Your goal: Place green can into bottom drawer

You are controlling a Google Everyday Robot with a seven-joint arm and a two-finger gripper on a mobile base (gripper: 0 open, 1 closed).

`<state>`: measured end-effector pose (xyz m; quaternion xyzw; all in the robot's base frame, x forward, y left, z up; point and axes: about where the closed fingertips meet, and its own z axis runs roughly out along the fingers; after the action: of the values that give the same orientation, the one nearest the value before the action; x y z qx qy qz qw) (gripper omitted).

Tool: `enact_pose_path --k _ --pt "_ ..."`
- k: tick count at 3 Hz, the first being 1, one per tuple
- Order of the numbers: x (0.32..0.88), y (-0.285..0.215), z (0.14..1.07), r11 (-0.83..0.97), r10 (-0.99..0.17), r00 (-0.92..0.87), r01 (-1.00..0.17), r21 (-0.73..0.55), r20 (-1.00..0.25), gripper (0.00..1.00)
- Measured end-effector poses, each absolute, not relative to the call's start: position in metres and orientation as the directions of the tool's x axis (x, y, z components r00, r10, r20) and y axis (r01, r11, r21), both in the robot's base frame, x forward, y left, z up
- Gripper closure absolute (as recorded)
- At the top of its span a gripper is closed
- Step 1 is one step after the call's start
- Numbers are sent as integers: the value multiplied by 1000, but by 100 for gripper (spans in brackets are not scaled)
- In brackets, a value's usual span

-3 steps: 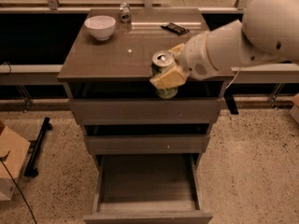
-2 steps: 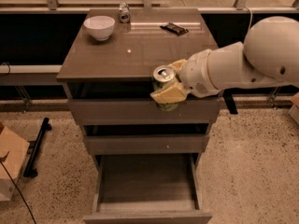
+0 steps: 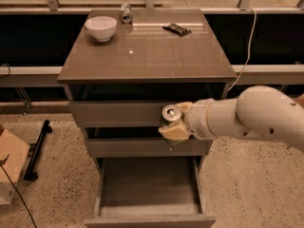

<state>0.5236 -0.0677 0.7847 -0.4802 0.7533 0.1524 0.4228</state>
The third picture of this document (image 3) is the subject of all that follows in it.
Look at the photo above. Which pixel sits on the black metal stand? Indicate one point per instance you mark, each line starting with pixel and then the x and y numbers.
pixel 34 151

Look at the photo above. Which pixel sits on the cardboard box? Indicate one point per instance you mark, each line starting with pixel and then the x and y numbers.
pixel 13 155

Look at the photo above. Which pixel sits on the black snack bar packet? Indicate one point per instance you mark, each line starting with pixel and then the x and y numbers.
pixel 181 31

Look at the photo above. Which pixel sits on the brown drawer cabinet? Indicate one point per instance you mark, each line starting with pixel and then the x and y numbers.
pixel 144 62

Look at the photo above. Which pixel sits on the green soda can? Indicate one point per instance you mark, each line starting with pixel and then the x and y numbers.
pixel 170 114

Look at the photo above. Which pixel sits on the small silver can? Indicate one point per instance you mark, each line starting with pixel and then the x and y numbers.
pixel 126 13

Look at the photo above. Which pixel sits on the white bowl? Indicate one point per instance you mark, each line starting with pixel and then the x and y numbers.
pixel 101 28

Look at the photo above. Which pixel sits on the top drawer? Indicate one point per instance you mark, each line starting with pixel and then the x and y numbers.
pixel 117 114

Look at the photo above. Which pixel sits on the middle drawer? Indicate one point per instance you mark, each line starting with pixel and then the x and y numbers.
pixel 144 147

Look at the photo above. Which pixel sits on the open bottom drawer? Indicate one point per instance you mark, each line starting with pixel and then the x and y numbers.
pixel 162 192

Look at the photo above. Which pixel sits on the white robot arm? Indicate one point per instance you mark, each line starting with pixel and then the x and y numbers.
pixel 259 113

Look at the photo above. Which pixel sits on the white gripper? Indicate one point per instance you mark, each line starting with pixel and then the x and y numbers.
pixel 198 118

